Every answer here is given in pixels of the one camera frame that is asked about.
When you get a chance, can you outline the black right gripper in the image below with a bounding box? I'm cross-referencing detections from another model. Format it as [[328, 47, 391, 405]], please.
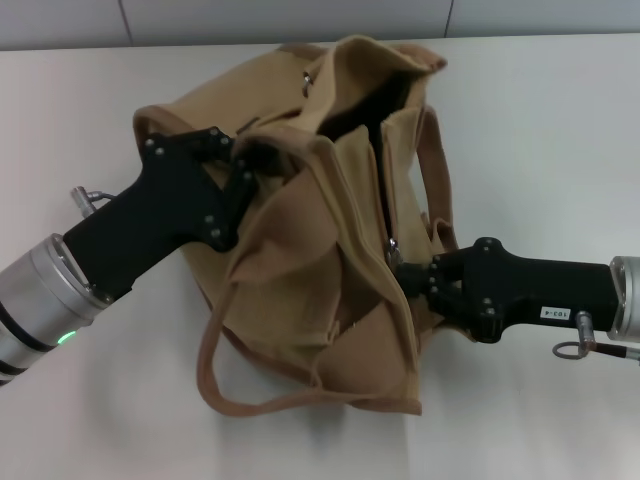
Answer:
[[393, 236, 622, 345]]

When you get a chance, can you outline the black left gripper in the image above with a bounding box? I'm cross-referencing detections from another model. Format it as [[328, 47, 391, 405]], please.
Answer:
[[61, 127, 260, 302]]

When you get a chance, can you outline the khaki canvas food bag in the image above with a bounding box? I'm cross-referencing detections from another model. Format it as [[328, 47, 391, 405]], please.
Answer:
[[132, 33, 461, 417]]

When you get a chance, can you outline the right gripper cable with plug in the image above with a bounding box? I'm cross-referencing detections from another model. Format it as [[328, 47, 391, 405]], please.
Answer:
[[550, 310, 640, 363]]

